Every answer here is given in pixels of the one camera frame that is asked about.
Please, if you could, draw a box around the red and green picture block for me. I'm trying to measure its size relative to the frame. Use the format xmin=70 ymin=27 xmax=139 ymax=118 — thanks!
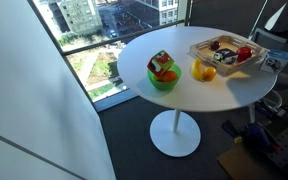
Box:
xmin=146 ymin=49 xmax=175 ymax=78

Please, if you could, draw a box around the navy block with letter A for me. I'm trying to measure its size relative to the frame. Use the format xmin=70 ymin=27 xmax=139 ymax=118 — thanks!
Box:
xmin=212 ymin=48 xmax=239 ymax=66

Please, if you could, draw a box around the light wooden tray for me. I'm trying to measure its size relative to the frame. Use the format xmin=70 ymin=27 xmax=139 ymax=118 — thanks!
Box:
xmin=188 ymin=34 xmax=270 ymax=78

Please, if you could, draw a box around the green plastic bowl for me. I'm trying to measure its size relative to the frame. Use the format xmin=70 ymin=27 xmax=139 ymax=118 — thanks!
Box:
xmin=147 ymin=64 xmax=182 ymax=91

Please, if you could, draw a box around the orange fruit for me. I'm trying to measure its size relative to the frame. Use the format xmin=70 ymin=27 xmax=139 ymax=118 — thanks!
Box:
xmin=154 ymin=70 xmax=179 ymax=83

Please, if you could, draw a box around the yellow banana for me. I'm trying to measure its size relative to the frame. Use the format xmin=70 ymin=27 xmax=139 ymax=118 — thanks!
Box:
xmin=190 ymin=58 xmax=207 ymax=82

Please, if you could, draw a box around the yellow lemon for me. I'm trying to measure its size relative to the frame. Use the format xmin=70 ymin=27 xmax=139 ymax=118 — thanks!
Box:
xmin=202 ymin=66 xmax=217 ymax=82

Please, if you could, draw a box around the dark red plum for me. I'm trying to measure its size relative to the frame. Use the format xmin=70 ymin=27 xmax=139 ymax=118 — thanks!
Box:
xmin=210 ymin=40 xmax=221 ymax=51

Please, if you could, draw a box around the red apple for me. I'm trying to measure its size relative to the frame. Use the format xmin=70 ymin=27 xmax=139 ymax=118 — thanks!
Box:
xmin=235 ymin=46 xmax=253 ymax=63

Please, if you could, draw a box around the brown cardboard sheet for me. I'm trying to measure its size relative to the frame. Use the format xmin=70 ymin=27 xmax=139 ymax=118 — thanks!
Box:
xmin=216 ymin=143 xmax=287 ymax=180

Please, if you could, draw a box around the white round pedestal table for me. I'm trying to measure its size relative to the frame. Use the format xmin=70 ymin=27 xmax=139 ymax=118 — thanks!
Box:
xmin=116 ymin=25 xmax=279 ymax=158

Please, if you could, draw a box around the black window frame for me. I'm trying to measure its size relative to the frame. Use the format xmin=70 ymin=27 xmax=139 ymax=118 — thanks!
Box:
xmin=27 ymin=0 xmax=193 ymax=113

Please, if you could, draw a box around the blue handled bar clamp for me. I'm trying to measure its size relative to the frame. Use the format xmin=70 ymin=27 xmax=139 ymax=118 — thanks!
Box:
xmin=221 ymin=119 xmax=282 ymax=154

